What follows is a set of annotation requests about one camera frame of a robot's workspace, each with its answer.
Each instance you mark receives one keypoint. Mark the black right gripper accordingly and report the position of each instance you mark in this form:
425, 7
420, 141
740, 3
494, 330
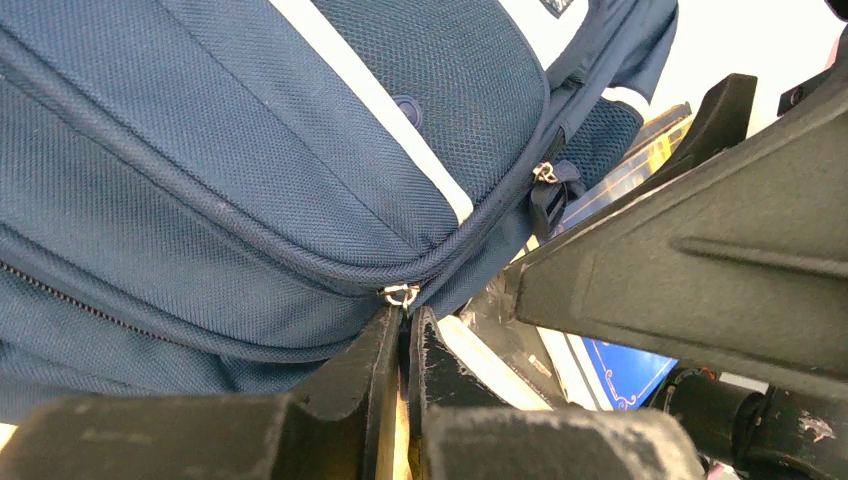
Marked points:
739, 264

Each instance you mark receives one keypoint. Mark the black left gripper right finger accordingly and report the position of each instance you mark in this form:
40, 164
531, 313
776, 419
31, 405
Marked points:
466, 424

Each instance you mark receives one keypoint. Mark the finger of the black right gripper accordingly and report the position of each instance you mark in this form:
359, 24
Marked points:
720, 123

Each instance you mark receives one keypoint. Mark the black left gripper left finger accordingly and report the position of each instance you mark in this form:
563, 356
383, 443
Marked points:
337, 424

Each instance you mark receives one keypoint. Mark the navy blue student backpack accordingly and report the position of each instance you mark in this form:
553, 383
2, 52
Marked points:
209, 197

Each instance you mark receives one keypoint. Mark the blue Animal Farm book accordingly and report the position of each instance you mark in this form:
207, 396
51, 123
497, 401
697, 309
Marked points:
594, 374

